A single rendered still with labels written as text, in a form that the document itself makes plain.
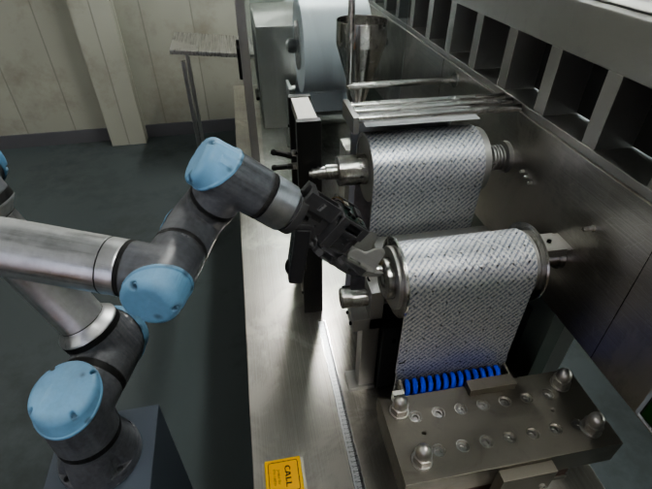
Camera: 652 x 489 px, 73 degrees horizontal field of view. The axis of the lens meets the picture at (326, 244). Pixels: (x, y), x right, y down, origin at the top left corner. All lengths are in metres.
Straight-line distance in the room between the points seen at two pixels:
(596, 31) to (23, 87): 4.41
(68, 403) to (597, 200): 0.94
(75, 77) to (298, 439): 4.01
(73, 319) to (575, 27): 1.01
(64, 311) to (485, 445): 0.78
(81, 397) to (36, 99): 4.04
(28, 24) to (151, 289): 4.11
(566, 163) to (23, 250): 0.85
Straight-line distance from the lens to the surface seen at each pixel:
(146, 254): 0.59
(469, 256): 0.79
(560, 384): 1.00
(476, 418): 0.92
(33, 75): 4.69
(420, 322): 0.82
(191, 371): 2.30
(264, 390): 1.07
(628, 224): 0.82
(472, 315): 0.85
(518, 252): 0.83
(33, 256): 0.64
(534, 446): 0.92
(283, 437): 1.01
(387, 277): 0.77
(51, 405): 0.90
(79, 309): 0.93
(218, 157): 0.60
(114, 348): 0.96
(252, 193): 0.61
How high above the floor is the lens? 1.78
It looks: 38 degrees down
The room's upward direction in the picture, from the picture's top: straight up
